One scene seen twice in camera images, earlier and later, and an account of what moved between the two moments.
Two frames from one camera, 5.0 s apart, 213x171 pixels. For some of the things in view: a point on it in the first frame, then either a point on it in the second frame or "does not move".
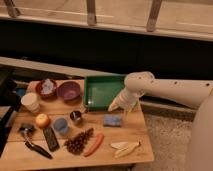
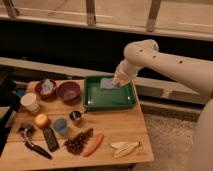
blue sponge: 112,120 to 106,83
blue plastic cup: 60,125 does not move
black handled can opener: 26,130 does not move
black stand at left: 9,97 does not move
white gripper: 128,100 to 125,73
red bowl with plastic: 46,88 does not move
